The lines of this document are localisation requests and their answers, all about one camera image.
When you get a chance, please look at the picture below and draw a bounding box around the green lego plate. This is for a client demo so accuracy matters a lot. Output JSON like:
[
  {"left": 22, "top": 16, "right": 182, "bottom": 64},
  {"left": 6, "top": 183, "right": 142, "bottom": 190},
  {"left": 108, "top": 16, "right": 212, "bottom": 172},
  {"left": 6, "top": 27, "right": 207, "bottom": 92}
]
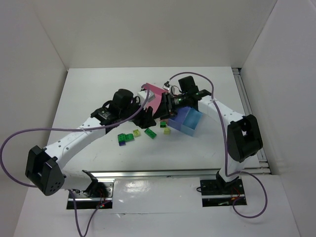
[{"left": 144, "top": 128, "right": 157, "bottom": 139}]

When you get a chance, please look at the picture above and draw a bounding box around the small green lego brick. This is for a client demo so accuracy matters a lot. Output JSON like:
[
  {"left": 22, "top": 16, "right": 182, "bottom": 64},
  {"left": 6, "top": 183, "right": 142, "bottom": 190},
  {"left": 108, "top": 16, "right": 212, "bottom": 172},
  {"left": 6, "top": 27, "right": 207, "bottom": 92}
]
[{"left": 160, "top": 121, "right": 166, "bottom": 128}]

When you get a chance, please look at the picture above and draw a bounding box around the light yellow lego brick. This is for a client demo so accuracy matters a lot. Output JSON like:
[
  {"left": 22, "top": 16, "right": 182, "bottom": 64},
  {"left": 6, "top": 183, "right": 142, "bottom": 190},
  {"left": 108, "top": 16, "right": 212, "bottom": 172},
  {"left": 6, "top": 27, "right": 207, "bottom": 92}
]
[{"left": 163, "top": 127, "right": 171, "bottom": 135}]

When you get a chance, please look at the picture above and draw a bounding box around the pink and blue compartment tray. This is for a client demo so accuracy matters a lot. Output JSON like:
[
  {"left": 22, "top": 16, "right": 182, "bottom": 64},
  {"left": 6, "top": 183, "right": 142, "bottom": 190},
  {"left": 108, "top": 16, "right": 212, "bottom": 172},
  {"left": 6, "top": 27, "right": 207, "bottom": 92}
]
[{"left": 138, "top": 83, "right": 201, "bottom": 136}]

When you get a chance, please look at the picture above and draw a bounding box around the green and blue lego stack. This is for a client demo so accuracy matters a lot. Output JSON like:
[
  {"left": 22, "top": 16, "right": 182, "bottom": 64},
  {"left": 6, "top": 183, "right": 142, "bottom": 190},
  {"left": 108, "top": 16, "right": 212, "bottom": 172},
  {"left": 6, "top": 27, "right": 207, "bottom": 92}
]
[{"left": 117, "top": 133, "right": 134, "bottom": 146}]

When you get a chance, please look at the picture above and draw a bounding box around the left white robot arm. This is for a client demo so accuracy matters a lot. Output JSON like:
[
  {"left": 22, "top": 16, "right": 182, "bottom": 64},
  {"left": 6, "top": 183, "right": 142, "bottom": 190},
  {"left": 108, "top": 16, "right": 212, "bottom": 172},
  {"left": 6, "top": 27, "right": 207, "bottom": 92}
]
[{"left": 26, "top": 88, "right": 156, "bottom": 196}]

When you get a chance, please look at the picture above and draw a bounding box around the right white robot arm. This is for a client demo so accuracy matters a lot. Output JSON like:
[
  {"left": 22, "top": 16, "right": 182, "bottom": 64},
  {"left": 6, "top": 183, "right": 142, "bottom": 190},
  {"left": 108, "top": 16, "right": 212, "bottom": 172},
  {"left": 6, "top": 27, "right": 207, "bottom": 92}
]
[{"left": 153, "top": 76, "right": 263, "bottom": 190}]

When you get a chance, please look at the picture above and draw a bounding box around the aluminium rail front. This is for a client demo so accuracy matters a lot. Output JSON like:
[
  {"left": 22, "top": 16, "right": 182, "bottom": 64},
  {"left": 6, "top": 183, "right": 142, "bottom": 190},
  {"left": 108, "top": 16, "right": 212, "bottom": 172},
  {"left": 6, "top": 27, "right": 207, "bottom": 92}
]
[{"left": 38, "top": 167, "right": 272, "bottom": 180}]

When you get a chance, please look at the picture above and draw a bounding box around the aluminium rail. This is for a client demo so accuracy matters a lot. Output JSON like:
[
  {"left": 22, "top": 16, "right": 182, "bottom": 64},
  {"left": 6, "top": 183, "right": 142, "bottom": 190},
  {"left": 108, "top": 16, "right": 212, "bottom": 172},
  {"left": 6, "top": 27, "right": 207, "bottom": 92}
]
[
  {"left": 232, "top": 68, "right": 270, "bottom": 170},
  {"left": 38, "top": 167, "right": 272, "bottom": 180}
]

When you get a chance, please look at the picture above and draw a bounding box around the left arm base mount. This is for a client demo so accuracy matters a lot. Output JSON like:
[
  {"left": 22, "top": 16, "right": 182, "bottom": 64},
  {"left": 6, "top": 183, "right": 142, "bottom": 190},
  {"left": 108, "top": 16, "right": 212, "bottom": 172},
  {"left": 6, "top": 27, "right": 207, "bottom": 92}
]
[{"left": 66, "top": 179, "right": 115, "bottom": 210}]

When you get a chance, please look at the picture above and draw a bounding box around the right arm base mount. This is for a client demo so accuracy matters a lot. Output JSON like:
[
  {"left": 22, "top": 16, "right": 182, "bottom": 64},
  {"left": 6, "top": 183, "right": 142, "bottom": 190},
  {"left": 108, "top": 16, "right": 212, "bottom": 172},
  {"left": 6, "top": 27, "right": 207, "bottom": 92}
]
[{"left": 196, "top": 179, "right": 247, "bottom": 207}]

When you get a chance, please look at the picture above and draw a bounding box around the aluminium rail right side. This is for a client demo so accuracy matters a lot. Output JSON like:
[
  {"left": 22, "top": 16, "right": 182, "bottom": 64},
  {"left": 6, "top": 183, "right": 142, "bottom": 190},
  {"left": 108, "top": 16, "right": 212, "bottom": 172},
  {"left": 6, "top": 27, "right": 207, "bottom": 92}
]
[{"left": 232, "top": 68, "right": 270, "bottom": 170}]

